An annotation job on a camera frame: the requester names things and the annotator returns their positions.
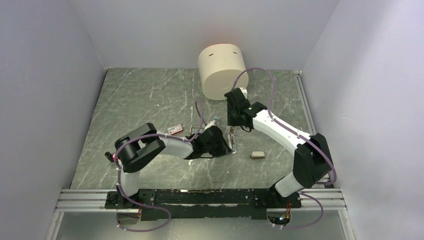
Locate long white stapler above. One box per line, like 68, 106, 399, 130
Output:
228, 126, 237, 154

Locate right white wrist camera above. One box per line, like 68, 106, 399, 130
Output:
238, 87, 248, 99

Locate blue white stapler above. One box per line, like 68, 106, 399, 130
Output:
213, 116, 220, 126

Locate cream cylindrical container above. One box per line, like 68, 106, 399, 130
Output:
197, 43, 246, 101

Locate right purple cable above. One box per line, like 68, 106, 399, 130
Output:
230, 67, 338, 230

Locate red white staple box sleeve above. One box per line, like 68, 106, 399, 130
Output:
167, 124, 184, 136

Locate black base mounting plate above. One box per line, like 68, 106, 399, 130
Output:
104, 188, 302, 221

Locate small beige stapler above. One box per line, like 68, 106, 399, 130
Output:
249, 151, 266, 160

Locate aluminium rail frame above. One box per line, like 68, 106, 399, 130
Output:
46, 188, 357, 240

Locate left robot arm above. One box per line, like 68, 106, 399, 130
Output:
104, 123, 233, 209

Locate staple tray with staples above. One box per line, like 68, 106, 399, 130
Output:
189, 125, 204, 135

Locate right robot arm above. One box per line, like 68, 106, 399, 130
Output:
224, 88, 334, 207

